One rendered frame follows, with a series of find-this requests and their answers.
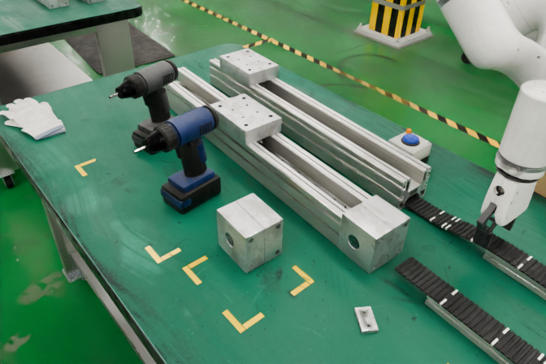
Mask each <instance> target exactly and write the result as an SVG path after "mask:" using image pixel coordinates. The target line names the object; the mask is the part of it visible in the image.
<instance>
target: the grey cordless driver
mask: <svg viewBox="0 0 546 364"><path fill-rule="evenodd" d="M178 75H179V72H178V68H177V66H176V65H175V64H174V63H173V62H172V61H171V60H169V59H167V60H164V61H161V62H158V63H155V64H153V65H151V66H149V67H146V68H144V69H141V70H140V71H136V72H134V73H133V74H131V75H130V76H126V77H125V78H124V79H123V83H122V84H120V85H119V86H118V87H117V88H116V89H115V92H116V93H115V94H113V95H110V96H109V99H111V98H113V97H116V96H118V97H119V98H121V99H123V98H135V99H137V98H140V97H142V96H143V99H144V103H145V105H146V106H148V108H149V114H150V118H148V119H147V120H145V121H143V122H141V123H139V124H138V125H137V126H138V129H137V130H135V131H133V133H132V140H133V141H134V145H135V146H136V147H137V148H141V147H142V146H143V145H142V141H143V140H144V139H145V138H146V137H147V136H148V135H150V134H151V133H152V132H153V130H154V127H156V126H158V125H160V124H164V123H165V122H166V121H168V120H169V119H173V118H175V116H173V115H171V114H170V111H169V109H170V103H169V100H168V97H167V91H166V89H165V88H163V87H164V86H166V85H169V84H170V83H172V82H173V81H175V80H177V79H178Z"/></svg>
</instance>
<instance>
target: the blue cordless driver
mask: <svg viewBox="0 0 546 364"><path fill-rule="evenodd" d="M218 125H219V117H218V115H217V113H216V111H215V110H214V109H213V108H212V107H211V106H208V105H204V106H199V107H197V108H195V109H193V110H190V111H188V112H186V113H183V114H182V115H178V116H176V117H175V118H173V119H169V120H168V121H166V122H165V123H162V124H160V125H158V126H156V127H154V130H153V132H152V133H151V134H150V135H148V136H147V137H146V138H145V139H144V140H143V141H142V145H143V146H142V147H141V148H139V149H136V150H134V151H133V152H134V154H136V153H138V152H140V151H142V150H145V151H146V152H148V153H154V152H158V151H162V152H165V153H168V152H170V151H172V150H175V151H176V155H177V158H179V159H181V162H182V166H183V170H181V171H178V172H176V173H175V174H174V175H171V176H169V177H168V182H166V183H165V184H163V185H162V187H161V189H160V190H161V195H162V196H163V200H164V201H165V202H166V203H167V204H168V205H169V206H171V207H172V208H173V209H175V210H177V211H178V212H179V213H181V214H182V215H185V214H186V213H188V212H189V211H191V210H192V209H194V208H196V207H197V206H199V205H201V204H202V203H204V202H206V201H208V200H209V199H211V198H212V197H214V196H215V195H217V194H219V193H220V192H221V184H220V177H219V176H218V175H216V174H215V172H214V171H213V170H212V169H210V168H209V167H208V166H207V165H206V160H207V157H206V150H205V146H204V143H203V139H202V138H201V137H202V136H204V135H206V134H207V133H209V132H212V131H213V130H214V129H216V128H217V127H218Z"/></svg>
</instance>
